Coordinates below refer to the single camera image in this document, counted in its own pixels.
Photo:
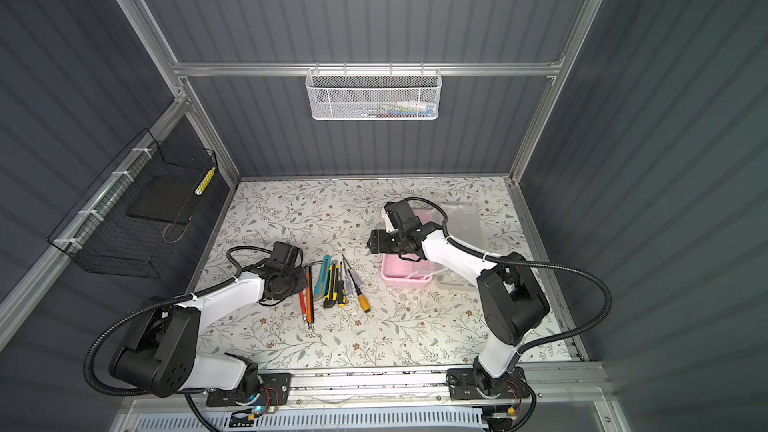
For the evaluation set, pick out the small grey screwdriver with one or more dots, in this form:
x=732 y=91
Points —
x=348 y=287

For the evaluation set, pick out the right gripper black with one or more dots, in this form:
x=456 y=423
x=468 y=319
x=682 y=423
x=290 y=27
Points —
x=378 y=237

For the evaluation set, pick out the small yellow black screwdriver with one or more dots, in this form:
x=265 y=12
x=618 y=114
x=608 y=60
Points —
x=340 y=287

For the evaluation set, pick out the yellow marker in black basket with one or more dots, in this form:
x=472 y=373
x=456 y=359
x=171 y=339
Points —
x=205 y=181

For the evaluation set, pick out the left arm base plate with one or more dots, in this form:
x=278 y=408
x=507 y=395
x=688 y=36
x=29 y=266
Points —
x=271 y=389

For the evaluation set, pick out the aluminium front rail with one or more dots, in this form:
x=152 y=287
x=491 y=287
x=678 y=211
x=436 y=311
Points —
x=389 y=386

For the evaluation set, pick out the orange handled screwdriver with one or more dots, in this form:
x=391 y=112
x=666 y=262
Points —
x=363 y=302

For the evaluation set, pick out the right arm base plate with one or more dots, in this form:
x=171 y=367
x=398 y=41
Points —
x=471 y=384

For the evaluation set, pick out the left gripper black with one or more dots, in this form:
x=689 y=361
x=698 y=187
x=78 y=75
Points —
x=299 y=272

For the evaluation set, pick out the pink plastic tool box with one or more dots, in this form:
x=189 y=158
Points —
x=443 y=253

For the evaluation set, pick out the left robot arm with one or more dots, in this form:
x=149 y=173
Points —
x=159 y=354

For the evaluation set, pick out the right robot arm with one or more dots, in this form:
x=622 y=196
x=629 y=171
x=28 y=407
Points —
x=512 y=300

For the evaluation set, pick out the black wire basket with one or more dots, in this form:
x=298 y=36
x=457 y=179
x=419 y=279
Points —
x=132 y=225

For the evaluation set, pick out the teal utility knife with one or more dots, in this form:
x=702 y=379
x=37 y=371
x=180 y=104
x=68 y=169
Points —
x=323 y=277

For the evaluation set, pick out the yellow black utility knife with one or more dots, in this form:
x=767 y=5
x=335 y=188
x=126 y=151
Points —
x=330 y=297

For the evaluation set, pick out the black plate in basket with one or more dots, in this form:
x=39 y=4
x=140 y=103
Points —
x=165 y=199

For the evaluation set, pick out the markers in white basket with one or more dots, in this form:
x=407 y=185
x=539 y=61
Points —
x=403 y=109

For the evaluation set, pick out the orange black pencil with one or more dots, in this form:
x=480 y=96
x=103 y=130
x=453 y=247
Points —
x=309 y=296

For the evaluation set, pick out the white wire mesh basket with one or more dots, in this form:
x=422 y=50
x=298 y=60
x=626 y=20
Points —
x=337 y=97

